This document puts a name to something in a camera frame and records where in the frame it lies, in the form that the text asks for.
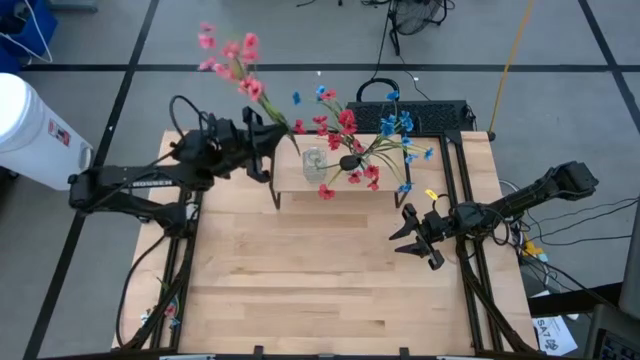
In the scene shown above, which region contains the blue plastic bin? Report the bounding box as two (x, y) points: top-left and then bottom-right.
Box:
(0, 0), (59, 75)

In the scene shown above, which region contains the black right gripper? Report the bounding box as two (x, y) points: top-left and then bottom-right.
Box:
(388, 202), (464, 272)

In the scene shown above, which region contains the red artificial flower bunch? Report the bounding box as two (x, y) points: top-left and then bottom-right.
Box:
(293, 88), (382, 201)

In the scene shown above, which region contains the yellow hanging cable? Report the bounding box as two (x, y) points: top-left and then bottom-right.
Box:
(488, 0), (536, 136)

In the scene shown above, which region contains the black aluminium table frame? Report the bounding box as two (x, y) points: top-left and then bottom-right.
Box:
(113, 129), (539, 357)

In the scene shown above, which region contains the grey metal post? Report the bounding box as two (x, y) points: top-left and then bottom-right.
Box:
(618, 197), (640, 321)

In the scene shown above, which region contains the black cable loop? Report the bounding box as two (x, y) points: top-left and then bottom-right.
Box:
(355, 77), (401, 104)

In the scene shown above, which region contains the black floor fan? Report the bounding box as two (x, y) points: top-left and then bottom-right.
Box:
(387, 0), (454, 57)

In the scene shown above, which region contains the pink artificial flower bunch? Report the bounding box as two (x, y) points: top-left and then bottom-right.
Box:
(197, 20), (301, 156)

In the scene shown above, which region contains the blue artificial flower bunch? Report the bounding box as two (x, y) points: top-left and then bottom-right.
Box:
(292, 84), (435, 195)

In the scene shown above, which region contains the black keyboard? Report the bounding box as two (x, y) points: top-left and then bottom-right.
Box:
(345, 99), (475, 135)

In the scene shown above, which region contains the white printed paper sheet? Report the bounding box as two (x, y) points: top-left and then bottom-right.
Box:
(532, 314), (580, 357)

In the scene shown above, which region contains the clear angular cut-glass vase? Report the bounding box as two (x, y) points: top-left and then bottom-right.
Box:
(302, 146), (329, 184)

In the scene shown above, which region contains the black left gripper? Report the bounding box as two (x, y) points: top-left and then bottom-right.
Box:
(214, 106), (292, 184)

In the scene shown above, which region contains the grey equipment box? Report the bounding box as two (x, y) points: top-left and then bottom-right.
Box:
(583, 303), (640, 360)

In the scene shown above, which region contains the white plastic bin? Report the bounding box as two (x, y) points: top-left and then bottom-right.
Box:
(0, 72), (95, 191)

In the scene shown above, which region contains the wooden shelf with black legs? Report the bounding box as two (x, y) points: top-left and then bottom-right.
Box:
(269, 132), (414, 210)

